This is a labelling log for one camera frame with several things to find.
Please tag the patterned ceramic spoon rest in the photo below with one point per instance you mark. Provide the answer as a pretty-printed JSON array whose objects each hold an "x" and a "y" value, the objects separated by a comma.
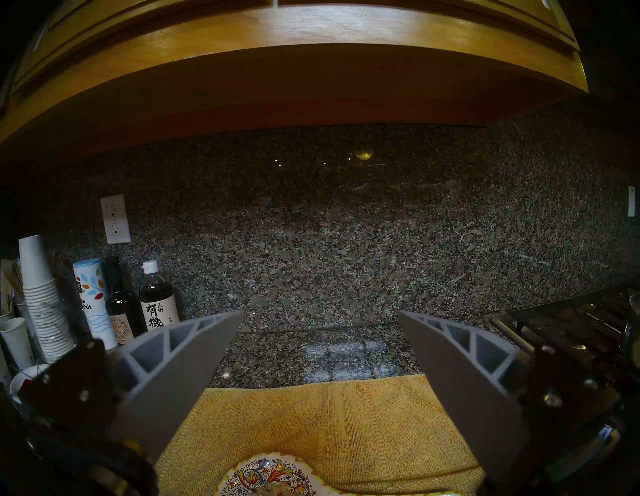
[{"x": 265, "y": 477}]

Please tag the white mug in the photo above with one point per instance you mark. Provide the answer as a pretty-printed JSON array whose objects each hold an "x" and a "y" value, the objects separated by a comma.
[{"x": 15, "y": 342}]

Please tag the white blue salt canister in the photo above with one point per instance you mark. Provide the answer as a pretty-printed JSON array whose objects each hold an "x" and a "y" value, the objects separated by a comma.
[{"x": 95, "y": 305}]

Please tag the steel gas cooktop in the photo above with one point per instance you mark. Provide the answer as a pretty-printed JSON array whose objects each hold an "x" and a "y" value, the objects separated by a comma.
[{"x": 550, "y": 325}]

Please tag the dark oil bottle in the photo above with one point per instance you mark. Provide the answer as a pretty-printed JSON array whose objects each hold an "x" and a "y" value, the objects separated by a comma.
[{"x": 120, "y": 310}]

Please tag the soy sauce bottle white cap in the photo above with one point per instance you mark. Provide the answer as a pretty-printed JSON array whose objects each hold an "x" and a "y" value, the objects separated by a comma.
[{"x": 159, "y": 310}]

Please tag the wide wooden wall cabinet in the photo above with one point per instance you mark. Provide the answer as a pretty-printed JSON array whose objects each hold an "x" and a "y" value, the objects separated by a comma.
[{"x": 300, "y": 75}]

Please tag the white wall outlet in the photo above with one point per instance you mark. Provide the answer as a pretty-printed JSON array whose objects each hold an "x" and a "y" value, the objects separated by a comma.
[
  {"x": 115, "y": 220},
  {"x": 631, "y": 201}
]

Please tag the small white saucer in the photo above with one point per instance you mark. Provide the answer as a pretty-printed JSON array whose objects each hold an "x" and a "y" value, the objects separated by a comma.
[{"x": 30, "y": 377}]

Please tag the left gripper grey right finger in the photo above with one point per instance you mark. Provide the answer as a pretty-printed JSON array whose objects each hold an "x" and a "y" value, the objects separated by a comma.
[{"x": 465, "y": 390}]

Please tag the yellow cloth mat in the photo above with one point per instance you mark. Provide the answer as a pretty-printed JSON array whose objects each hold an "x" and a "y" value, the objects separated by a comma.
[{"x": 350, "y": 425}]

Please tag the stack of white paper cups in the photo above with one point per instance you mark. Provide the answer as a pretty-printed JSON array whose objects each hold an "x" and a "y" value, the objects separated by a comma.
[{"x": 42, "y": 300}]

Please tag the thin wooden sticks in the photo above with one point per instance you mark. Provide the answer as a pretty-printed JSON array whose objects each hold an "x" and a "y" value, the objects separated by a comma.
[{"x": 17, "y": 280}]

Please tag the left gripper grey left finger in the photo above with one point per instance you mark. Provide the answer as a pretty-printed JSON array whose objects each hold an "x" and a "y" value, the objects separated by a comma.
[{"x": 170, "y": 370}]

